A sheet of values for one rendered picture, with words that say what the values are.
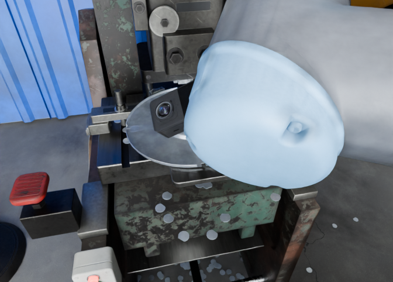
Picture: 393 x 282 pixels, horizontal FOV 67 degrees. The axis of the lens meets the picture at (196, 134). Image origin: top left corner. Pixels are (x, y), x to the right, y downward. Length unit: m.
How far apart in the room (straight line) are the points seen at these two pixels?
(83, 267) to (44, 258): 0.83
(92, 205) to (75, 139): 1.29
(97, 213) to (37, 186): 0.14
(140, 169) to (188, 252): 0.38
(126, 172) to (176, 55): 0.30
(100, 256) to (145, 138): 0.25
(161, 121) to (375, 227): 1.40
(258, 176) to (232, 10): 0.09
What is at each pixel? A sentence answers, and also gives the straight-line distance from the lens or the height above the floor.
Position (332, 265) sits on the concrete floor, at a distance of 1.43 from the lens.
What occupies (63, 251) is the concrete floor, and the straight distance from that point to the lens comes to 1.46.
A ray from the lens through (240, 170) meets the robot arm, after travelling 0.15.
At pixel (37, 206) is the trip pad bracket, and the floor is 0.71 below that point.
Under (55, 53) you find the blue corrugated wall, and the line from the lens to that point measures 1.97.
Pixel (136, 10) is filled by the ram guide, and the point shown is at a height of 1.03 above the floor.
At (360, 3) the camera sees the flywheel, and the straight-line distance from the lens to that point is 0.69.
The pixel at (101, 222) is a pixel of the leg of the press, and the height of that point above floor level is 0.64.
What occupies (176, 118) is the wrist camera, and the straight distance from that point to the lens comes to 0.33.
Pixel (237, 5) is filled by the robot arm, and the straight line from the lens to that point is 0.17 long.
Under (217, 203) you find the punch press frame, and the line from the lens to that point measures 0.70.
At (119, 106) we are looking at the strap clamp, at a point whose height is 0.77.
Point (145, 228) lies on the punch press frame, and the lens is 0.73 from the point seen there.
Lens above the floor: 1.18
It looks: 39 degrees down
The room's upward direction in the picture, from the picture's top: straight up
